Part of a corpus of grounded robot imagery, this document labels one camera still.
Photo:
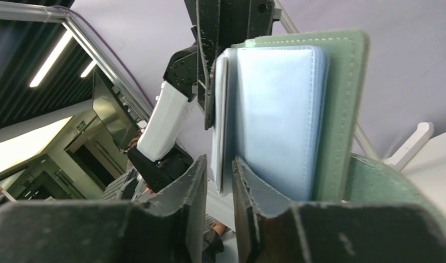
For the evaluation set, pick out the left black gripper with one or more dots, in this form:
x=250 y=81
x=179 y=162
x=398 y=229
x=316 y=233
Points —
x=238 y=21

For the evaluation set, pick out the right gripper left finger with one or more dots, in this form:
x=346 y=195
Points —
x=168 y=227

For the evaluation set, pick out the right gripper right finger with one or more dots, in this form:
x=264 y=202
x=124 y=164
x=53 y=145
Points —
x=384 y=218

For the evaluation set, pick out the white black-stripe card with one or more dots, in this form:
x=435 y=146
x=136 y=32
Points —
x=222 y=68

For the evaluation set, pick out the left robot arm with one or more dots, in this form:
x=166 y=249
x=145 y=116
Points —
x=190 y=76

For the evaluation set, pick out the white clothes rack pole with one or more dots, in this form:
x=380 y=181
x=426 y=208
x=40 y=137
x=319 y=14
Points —
x=382 y=114

